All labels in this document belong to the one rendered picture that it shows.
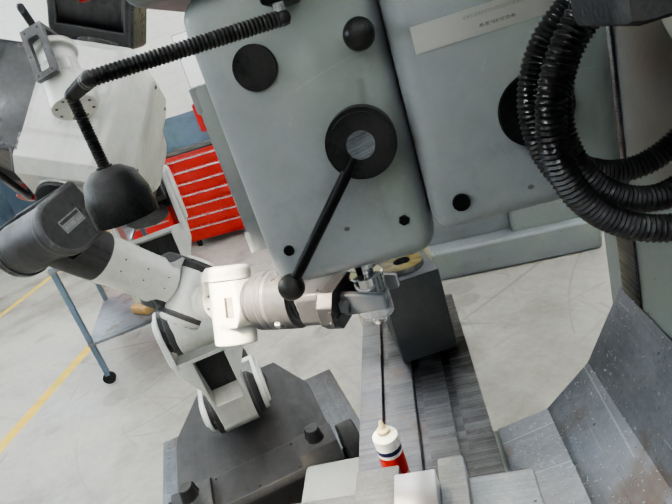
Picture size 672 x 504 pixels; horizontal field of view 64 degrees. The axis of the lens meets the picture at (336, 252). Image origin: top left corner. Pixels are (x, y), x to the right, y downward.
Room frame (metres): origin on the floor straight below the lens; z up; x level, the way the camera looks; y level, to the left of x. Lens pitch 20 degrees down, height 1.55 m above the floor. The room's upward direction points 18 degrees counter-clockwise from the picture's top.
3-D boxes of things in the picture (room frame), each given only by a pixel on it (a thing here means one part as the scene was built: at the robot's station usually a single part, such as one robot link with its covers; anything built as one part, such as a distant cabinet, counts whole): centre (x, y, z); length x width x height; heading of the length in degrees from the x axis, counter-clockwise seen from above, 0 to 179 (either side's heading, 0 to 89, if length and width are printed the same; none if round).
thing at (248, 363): (1.44, 0.43, 0.68); 0.21 x 0.20 x 0.13; 11
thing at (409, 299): (1.07, -0.12, 1.00); 0.22 x 0.12 x 0.20; 0
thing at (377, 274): (0.65, -0.03, 1.26); 0.05 x 0.05 x 0.01
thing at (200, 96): (0.67, 0.08, 1.45); 0.04 x 0.04 x 0.21; 80
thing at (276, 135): (0.65, -0.03, 1.47); 0.21 x 0.19 x 0.32; 170
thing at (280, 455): (1.41, 0.43, 0.59); 0.64 x 0.52 x 0.33; 11
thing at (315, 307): (0.69, 0.05, 1.24); 0.13 x 0.12 x 0.10; 151
